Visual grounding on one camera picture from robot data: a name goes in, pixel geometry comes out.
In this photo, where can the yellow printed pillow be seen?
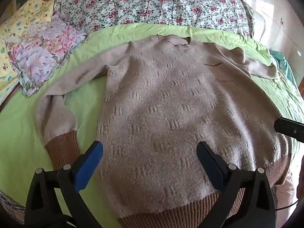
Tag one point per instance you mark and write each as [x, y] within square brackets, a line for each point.
[21, 16]

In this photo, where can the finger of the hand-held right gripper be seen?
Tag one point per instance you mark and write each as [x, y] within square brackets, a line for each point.
[288, 128]

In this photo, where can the teal cloth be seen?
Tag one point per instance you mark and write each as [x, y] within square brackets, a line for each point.
[286, 66]

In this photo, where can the green bed sheet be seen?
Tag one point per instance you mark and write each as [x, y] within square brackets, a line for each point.
[21, 135]

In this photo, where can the white pink-flowered quilt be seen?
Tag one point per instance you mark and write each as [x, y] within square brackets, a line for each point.
[152, 2]

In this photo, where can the beige knit sweater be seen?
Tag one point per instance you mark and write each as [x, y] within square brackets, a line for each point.
[166, 104]

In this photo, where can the purple floral pillow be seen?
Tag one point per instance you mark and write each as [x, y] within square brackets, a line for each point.
[45, 49]

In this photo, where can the striped grey cloth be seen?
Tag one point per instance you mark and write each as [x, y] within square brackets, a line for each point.
[10, 201]

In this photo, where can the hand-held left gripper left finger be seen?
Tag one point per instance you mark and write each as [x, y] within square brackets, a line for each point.
[91, 161]

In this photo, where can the person's pink clothing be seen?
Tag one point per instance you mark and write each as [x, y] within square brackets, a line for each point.
[287, 190]

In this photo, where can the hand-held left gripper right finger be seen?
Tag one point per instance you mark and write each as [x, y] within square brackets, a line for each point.
[210, 163]

